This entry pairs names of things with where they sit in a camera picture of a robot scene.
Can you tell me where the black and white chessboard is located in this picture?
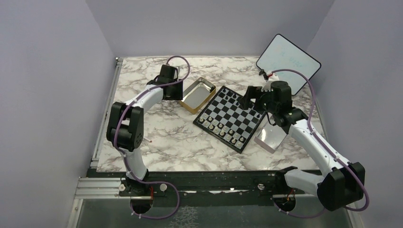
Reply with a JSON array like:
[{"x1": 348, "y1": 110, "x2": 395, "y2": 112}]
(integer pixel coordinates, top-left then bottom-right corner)
[{"x1": 193, "y1": 86, "x2": 267, "y2": 153}]

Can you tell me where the small whiteboard on stand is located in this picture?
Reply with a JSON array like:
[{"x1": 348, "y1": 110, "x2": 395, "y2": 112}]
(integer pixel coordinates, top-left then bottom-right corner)
[{"x1": 256, "y1": 34, "x2": 322, "y2": 79}]

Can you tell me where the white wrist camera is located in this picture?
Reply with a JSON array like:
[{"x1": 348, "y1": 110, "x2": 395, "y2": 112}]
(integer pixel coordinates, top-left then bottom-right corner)
[{"x1": 261, "y1": 73, "x2": 279, "y2": 92}]

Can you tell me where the aluminium frame rail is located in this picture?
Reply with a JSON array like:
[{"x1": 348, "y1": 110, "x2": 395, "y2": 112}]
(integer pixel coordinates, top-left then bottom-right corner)
[{"x1": 89, "y1": 57, "x2": 124, "y2": 169}]

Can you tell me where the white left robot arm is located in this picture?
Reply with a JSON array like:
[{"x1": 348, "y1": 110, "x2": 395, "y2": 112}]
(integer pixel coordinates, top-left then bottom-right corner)
[{"x1": 106, "y1": 64, "x2": 183, "y2": 195}]

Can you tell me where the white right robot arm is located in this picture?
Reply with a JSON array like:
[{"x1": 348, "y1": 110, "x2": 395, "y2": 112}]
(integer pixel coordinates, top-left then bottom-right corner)
[{"x1": 239, "y1": 81, "x2": 365, "y2": 211}]

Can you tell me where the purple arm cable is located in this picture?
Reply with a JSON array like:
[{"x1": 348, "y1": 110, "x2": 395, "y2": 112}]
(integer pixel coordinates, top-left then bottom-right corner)
[
  {"x1": 266, "y1": 69, "x2": 370, "y2": 219},
  {"x1": 113, "y1": 56, "x2": 191, "y2": 221}
]

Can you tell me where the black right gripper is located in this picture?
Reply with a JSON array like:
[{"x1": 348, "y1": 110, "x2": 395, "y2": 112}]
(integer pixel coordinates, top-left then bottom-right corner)
[{"x1": 239, "y1": 85, "x2": 278, "y2": 114}]

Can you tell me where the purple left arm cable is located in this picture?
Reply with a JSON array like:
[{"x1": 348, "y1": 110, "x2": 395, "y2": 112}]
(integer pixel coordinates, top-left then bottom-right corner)
[{"x1": 113, "y1": 56, "x2": 191, "y2": 221}]

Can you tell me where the silver metal tin lid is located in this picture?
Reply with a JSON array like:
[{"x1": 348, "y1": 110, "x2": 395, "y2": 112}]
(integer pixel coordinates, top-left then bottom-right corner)
[{"x1": 254, "y1": 123, "x2": 287, "y2": 153}]

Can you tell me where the yellow metal tin box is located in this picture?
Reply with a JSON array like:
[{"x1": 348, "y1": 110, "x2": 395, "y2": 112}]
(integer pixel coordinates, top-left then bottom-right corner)
[{"x1": 179, "y1": 77, "x2": 216, "y2": 114}]

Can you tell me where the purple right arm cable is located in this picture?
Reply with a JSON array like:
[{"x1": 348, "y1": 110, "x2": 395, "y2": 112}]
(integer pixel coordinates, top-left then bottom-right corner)
[{"x1": 266, "y1": 69, "x2": 370, "y2": 219}]

